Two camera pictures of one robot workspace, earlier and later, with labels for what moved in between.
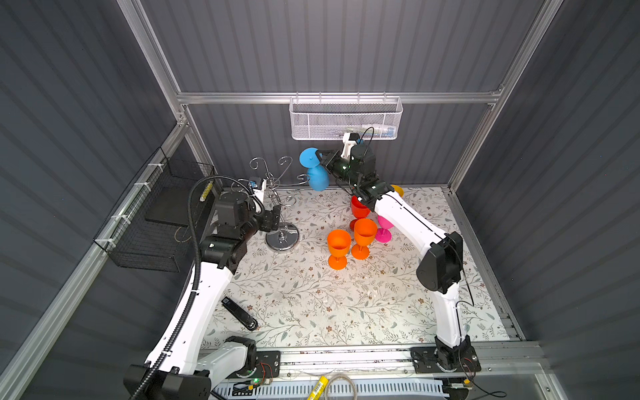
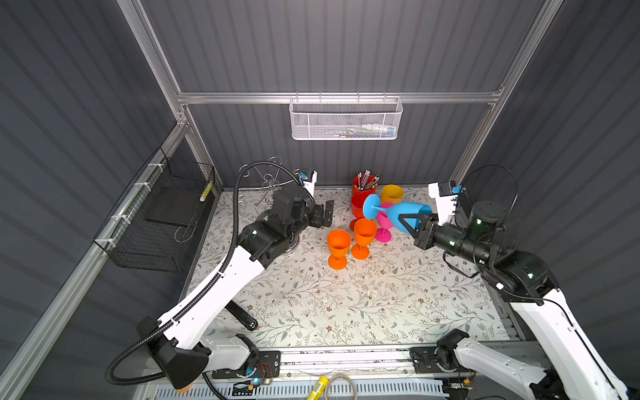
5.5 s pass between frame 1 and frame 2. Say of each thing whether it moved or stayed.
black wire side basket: stayed
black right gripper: moved
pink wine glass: stayed
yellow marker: stayed
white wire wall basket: stayed
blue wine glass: moved
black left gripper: moved
